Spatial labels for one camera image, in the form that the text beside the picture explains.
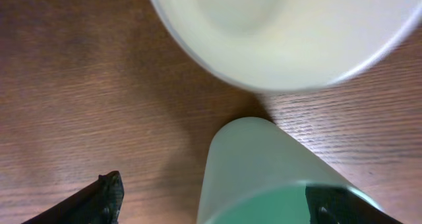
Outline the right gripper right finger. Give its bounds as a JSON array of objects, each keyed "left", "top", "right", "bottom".
[{"left": 305, "top": 185, "right": 403, "bottom": 224}]

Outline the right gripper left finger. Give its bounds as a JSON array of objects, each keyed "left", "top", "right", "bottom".
[{"left": 22, "top": 171, "right": 124, "bottom": 224}]

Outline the cream white cup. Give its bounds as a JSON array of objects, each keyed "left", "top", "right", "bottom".
[{"left": 151, "top": 0, "right": 421, "bottom": 92}]

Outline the mint green cup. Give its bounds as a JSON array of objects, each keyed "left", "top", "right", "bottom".
[{"left": 196, "top": 116, "right": 385, "bottom": 224}]

